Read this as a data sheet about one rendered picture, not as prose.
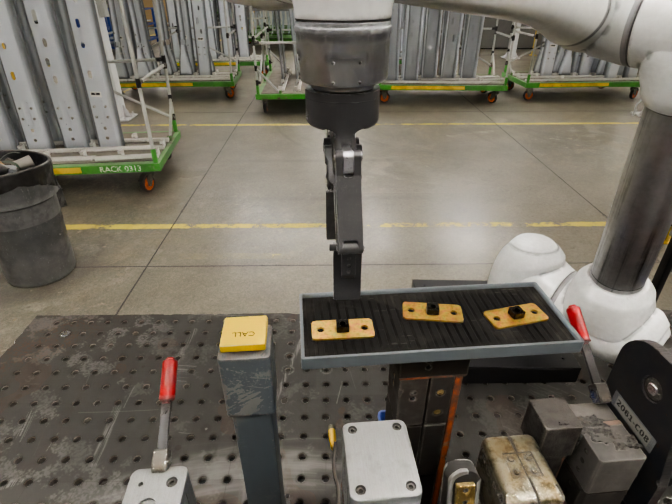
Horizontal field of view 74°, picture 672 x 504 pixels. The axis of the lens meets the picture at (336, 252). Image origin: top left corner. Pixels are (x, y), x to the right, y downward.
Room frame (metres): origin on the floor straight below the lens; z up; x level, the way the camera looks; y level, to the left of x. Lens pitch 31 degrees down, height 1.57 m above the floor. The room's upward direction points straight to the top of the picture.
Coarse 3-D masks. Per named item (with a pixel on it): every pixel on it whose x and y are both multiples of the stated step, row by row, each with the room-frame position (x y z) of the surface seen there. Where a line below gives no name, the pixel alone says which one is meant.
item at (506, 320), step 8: (528, 304) 0.52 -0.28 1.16; (488, 312) 0.50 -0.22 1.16; (496, 312) 0.50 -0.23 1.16; (504, 312) 0.50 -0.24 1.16; (512, 312) 0.49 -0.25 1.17; (520, 312) 0.49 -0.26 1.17; (528, 312) 0.50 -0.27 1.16; (488, 320) 0.49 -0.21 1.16; (504, 320) 0.49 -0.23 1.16; (512, 320) 0.49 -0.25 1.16; (520, 320) 0.49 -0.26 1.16; (528, 320) 0.49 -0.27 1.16; (536, 320) 0.49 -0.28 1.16; (544, 320) 0.49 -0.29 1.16; (496, 328) 0.47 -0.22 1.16; (504, 328) 0.47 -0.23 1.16
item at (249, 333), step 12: (228, 324) 0.48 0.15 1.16; (240, 324) 0.48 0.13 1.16; (252, 324) 0.48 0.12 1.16; (264, 324) 0.48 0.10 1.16; (228, 336) 0.46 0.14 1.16; (240, 336) 0.46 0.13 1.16; (252, 336) 0.46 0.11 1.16; (264, 336) 0.46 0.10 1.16; (228, 348) 0.44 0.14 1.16; (240, 348) 0.44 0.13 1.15; (252, 348) 0.44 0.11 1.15; (264, 348) 0.44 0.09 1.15
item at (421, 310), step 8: (408, 304) 0.52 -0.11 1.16; (416, 304) 0.52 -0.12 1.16; (424, 304) 0.52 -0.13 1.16; (432, 304) 0.51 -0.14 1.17; (440, 304) 0.52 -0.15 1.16; (448, 304) 0.52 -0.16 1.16; (408, 312) 0.50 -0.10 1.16; (416, 312) 0.50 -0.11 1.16; (424, 312) 0.50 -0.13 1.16; (432, 312) 0.50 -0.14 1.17; (440, 312) 0.50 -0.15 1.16; (448, 312) 0.50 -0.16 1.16; (456, 312) 0.51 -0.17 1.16; (424, 320) 0.49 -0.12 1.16; (432, 320) 0.49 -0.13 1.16; (440, 320) 0.49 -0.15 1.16; (448, 320) 0.49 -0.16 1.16; (456, 320) 0.49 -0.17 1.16
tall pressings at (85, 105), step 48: (0, 0) 3.93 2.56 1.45; (48, 0) 4.01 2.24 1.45; (0, 48) 3.89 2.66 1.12; (48, 48) 3.93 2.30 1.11; (96, 48) 3.97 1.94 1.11; (0, 96) 3.91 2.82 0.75; (48, 96) 4.15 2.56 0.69; (96, 96) 3.93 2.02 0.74; (0, 144) 3.81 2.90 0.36; (48, 144) 3.88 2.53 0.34
